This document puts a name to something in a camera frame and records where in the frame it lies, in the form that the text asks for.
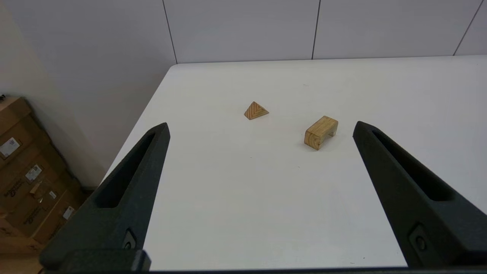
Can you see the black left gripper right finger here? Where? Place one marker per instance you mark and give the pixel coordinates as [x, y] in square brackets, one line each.
[437, 228]

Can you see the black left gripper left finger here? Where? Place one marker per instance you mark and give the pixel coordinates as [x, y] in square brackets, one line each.
[106, 228]

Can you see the triangular wooden block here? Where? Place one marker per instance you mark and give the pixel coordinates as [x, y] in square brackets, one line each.
[256, 111]

